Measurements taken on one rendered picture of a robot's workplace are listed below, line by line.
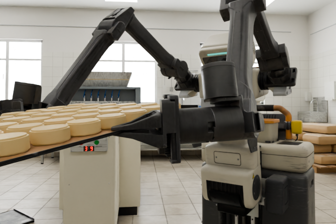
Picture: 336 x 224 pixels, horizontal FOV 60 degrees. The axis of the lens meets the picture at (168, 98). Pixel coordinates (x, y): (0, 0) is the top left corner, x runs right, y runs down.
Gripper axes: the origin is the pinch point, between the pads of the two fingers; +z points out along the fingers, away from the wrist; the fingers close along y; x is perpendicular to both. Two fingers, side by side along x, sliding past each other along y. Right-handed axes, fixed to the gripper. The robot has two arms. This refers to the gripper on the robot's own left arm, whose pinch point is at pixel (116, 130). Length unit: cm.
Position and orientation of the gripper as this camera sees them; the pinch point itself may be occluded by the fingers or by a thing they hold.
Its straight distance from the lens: 45.4
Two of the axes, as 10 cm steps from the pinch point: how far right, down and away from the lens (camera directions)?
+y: 0.4, 10.0, 0.6
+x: -1.8, -0.5, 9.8
